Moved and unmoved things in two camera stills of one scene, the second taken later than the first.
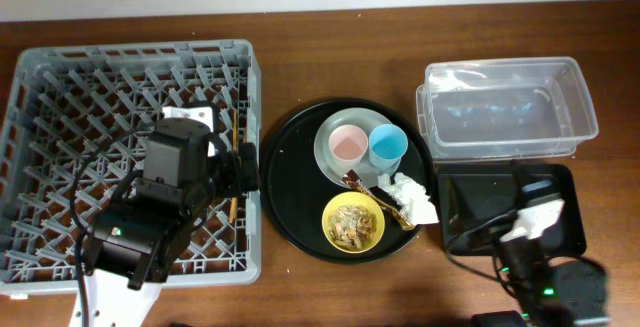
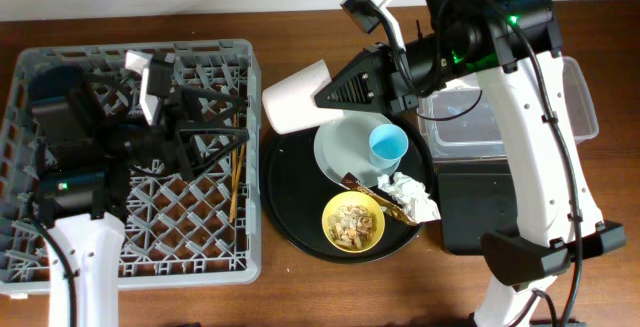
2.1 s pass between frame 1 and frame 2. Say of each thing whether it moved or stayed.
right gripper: moved
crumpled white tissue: stayed
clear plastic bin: stayed
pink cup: moved
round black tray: stayed
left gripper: moved
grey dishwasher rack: stayed
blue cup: stayed
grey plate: stayed
